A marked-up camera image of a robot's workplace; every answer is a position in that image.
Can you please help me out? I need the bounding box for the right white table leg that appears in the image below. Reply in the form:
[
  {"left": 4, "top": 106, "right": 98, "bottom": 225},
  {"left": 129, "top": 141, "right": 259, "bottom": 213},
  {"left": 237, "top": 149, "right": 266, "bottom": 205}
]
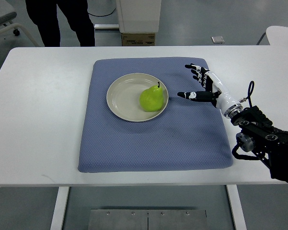
[{"left": 226, "top": 184, "right": 247, "bottom": 230}]

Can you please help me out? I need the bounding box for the person in dark trousers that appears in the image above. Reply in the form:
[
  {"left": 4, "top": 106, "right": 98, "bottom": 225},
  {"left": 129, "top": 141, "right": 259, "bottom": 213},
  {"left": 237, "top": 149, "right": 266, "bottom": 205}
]
[{"left": 25, "top": 0, "right": 96, "bottom": 47}]

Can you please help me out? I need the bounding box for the left white table leg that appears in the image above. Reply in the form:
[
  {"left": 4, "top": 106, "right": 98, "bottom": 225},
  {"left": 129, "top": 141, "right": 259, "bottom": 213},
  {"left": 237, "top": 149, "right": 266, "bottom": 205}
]
[{"left": 50, "top": 186, "right": 69, "bottom": 230}]

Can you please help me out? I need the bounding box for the green pear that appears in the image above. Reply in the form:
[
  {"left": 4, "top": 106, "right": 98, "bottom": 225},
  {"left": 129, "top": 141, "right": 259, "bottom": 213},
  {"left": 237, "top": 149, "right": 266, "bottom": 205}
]
[{"left": 139, "top": 82, "right": 164, "bottom": 112}]

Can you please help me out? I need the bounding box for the silver floor rail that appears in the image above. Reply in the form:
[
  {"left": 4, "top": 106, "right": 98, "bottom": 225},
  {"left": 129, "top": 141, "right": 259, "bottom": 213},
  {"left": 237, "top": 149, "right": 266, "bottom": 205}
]
[{"left": 94, "top": 24, "right": 119, "bottom": 30}]

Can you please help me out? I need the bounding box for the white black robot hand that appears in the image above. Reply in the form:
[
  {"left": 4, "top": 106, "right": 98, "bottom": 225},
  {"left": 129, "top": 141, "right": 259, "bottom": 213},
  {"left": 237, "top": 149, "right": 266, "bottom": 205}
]
[{"left": 177, "top": 63, "right": 242, "bottom": 119}]

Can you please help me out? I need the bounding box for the blue textured mat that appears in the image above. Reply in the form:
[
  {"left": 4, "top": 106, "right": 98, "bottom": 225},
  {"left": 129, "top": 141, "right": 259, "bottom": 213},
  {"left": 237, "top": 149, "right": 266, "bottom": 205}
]
[{"left": 78, "top": 57, "right": 233, "bottom": 173}]

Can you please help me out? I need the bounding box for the white side table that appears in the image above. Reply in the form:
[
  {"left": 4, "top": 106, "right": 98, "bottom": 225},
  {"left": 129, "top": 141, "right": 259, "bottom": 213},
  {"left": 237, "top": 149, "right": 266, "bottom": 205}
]
[{"left": 266, "top": 26, "right": 288, "bottom": 46}]

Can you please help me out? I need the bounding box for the grey wheeled cart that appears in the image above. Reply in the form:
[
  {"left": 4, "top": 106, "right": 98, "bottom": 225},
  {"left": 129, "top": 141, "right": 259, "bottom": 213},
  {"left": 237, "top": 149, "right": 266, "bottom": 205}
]
[{"left": 0, "top": 0, "right": 39, "bottom": 47}]

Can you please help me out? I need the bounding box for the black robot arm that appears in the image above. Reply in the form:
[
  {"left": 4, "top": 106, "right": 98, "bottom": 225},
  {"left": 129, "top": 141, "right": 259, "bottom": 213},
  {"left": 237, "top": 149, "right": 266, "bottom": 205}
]
[{"left": 230, "top": 81, "right": 288, "bottom": 183}]

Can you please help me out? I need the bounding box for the metal base plate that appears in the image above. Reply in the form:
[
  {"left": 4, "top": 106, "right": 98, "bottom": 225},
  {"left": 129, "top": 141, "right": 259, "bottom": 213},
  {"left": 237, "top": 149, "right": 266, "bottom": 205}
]
[{"left": 88, "top": 209, "right": 208, "bottom": 230}]

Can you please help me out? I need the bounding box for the white table leg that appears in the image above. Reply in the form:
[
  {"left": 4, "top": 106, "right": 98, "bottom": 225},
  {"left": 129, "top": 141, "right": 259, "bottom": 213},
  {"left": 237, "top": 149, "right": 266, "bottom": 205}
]
[
  {"left": 226, "top": 184, "right": 247, "bottom": 230},
  {"left": 50, "top": 186, "right": 69, "bottom": 230}
]

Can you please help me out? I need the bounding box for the small grey floor plate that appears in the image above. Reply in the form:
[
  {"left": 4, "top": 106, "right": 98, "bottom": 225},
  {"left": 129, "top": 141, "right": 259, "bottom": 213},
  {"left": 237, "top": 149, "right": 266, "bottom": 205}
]
[{"left": 211, "top": 36, "right": 225, "bottom": 44}]

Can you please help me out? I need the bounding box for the white machine cabinet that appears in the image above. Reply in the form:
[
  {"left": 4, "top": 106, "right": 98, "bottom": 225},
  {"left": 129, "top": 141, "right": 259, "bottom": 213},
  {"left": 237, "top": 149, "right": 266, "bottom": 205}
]
[{"left": 115, "top": 0, "right": 161, "bottom": 34}]

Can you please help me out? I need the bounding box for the black floor cable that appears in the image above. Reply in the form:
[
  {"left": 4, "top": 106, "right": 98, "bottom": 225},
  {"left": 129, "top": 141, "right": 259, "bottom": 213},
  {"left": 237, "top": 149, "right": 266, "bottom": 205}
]
[{"left": 88, "top": 0, "right": 116, "bottom": 17}]

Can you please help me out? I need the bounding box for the beige round plate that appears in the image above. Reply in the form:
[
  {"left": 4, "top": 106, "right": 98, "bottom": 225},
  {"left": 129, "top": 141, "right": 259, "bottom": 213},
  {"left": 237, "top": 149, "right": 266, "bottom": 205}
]
[{"left": 106, "top": 73, "right": 169, "bottom": 122}]

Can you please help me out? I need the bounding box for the cardboard box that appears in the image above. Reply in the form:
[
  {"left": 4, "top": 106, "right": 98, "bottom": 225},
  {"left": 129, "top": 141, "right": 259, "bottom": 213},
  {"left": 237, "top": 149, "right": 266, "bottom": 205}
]
[{"left": 121, "top": 33, "right": 155, "bottom": 46}]

